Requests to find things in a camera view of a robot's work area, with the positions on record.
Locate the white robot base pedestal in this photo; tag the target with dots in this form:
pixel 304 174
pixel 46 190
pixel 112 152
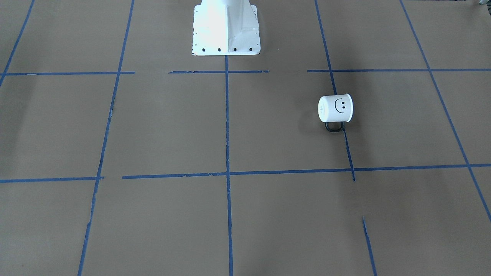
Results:
pixel 225 28

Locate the white smiley face mug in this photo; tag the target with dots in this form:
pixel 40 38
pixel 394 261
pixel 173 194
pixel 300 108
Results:
pixel 335 109

